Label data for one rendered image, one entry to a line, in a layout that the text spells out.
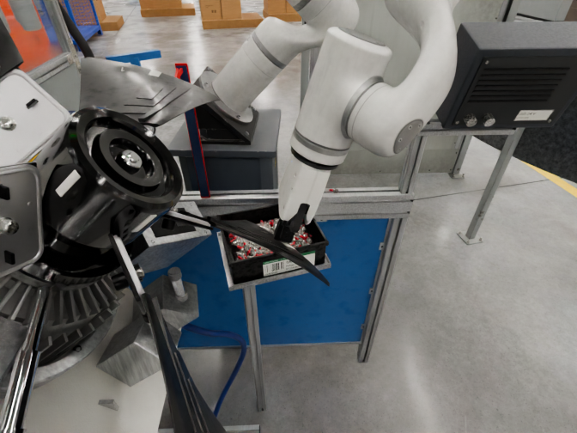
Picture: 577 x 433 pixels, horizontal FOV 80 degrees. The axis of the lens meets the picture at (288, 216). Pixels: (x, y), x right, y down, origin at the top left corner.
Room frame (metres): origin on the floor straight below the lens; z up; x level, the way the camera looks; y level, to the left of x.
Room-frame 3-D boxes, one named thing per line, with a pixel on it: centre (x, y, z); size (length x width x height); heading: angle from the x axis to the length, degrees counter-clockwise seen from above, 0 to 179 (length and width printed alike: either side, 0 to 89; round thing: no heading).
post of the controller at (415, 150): (0.77, -0.31, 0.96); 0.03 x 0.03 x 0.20; 2
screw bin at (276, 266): (0.59, 0.04, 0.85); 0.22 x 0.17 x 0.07; 108
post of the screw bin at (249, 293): (0.57, 0.10, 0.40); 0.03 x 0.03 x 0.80; 17
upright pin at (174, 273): (0.36, 0.17, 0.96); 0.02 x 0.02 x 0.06
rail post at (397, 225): (0.77, -0.31, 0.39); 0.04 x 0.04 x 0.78; 2
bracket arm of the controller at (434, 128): (0.77, -0.42, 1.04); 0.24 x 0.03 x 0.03; 92
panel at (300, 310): (0.75, 0.12, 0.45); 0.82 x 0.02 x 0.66; 92
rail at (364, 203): (0.75, 0.12, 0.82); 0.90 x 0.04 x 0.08; 92
